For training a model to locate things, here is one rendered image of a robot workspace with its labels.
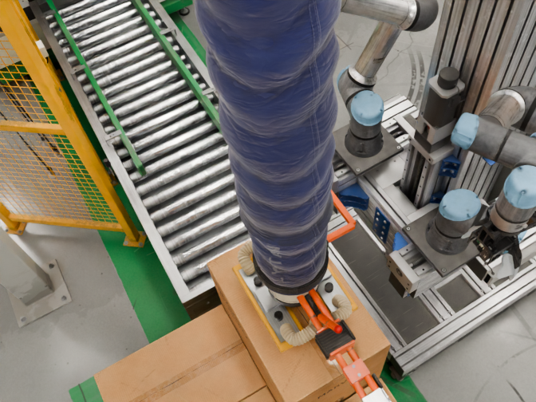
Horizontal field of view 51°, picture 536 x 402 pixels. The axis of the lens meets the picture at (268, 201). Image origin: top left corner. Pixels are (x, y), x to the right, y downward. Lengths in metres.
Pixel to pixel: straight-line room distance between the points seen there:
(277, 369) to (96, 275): 1.64
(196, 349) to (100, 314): 0.93
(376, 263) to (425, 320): 0.36
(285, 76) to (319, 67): 0.07
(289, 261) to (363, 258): 1.45
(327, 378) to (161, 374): 0.78
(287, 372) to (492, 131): 1.06
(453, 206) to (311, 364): 0.69
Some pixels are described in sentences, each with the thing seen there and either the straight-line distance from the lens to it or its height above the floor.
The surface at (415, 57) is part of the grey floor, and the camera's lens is 4.10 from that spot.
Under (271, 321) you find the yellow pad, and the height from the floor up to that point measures 1.08.
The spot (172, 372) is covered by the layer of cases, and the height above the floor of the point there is 0.54.
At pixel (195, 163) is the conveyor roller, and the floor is 0.55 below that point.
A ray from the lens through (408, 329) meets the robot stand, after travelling 2.79.
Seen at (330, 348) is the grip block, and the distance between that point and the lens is 1.69.
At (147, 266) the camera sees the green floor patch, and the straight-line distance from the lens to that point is 3.25.
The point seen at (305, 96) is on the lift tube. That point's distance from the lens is 0.96.
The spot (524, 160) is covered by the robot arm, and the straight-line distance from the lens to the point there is 1.27.
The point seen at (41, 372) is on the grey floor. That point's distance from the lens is 3.23.
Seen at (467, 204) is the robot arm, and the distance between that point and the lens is 1.87.
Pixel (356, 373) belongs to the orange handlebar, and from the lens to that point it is 1.68.
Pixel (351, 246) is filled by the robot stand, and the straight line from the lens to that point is 2.94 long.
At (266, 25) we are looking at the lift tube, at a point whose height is 2.27.
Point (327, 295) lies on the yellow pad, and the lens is 1.88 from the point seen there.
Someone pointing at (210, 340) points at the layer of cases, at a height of 0.54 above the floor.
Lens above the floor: 2.82
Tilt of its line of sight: 58 degrees down
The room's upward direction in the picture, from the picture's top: 8 degrees counter-clockwise
